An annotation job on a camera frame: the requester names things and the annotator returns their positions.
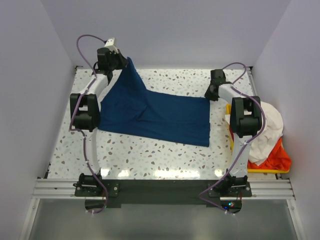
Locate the white t shirt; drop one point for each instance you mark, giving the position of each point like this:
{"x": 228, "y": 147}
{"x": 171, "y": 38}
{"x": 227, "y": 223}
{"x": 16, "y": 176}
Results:
{"x": 241, "y": 149}

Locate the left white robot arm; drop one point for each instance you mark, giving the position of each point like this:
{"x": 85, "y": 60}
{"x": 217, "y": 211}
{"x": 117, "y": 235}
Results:
{"x": 85, "y": 114}

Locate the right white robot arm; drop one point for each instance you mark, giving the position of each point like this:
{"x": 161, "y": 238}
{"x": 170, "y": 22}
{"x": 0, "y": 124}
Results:
{"x": 246, "y": 122}

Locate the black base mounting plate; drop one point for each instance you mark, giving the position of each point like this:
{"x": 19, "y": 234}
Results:
{"x": 113, "y": 193}

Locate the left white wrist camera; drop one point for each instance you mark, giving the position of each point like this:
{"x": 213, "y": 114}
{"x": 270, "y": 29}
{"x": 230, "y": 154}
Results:
{"x": 111, "y": 45}

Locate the blue t shirt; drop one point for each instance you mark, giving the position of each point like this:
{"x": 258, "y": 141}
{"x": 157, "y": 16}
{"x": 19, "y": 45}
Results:
{"x": 130, "y": 108}

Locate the orange t shirt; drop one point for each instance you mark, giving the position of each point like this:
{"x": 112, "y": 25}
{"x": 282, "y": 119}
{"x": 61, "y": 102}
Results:
{"x": 278, "y": 162}

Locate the yellow plastic bin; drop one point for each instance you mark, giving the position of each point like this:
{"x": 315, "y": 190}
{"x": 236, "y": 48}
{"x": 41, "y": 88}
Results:
{"x": 267, "y": 154}

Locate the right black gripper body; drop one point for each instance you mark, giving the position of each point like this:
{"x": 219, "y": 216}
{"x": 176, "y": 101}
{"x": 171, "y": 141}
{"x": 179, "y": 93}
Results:
{"x": 209, "y": 95}

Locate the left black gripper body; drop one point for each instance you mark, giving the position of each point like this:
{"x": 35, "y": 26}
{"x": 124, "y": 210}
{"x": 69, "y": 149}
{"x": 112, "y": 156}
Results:
{"x": 116, "y": 62}

